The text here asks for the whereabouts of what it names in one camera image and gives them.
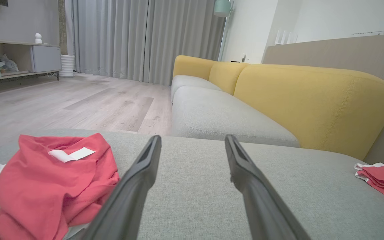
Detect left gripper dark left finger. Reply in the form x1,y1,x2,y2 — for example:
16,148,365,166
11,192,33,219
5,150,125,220
79,135,162,240

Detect large grey sofa chaise cushion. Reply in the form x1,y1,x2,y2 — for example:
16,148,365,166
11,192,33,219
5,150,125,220
0,128,384,240

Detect white finned object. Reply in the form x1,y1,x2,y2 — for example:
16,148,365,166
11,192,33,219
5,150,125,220
275,29,298,45

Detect white ribbed plant pot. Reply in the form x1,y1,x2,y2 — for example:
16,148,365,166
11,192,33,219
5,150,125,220
60,54,76,78

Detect grey sofa seat cushion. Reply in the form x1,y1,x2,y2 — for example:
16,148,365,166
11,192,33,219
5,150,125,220
171,75,223,102
171,86,301,148

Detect grey cabinet door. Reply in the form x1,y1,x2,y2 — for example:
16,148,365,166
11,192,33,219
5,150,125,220
32,46,61,73

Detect red white numbered jersey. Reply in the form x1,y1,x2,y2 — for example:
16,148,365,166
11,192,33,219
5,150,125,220
0,133,121,240

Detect small yellow sofa backrest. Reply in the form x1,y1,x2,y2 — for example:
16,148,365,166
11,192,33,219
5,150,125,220
208,62,250,96

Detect red shorts with white stripe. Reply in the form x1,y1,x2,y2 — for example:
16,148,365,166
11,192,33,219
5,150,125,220
354,162,384,204

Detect grey pleated curtain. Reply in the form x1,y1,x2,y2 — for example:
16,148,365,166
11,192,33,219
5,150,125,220
65,0,150,82
146,0,227,86

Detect large yellow sofa backrest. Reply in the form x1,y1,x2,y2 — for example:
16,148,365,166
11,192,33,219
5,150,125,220
234,63,384,160

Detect low wooden TV cabinet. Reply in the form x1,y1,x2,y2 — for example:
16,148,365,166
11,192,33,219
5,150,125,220
0,39,62,91

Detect floor lamp with green shade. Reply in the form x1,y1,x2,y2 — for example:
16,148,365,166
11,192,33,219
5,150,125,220
214,0,234,62

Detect crumpled bag in cabinet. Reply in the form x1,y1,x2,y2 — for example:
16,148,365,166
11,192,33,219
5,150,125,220
0,54,19,73

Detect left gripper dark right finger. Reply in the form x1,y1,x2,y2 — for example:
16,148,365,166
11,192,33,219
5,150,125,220
225,134,312,240

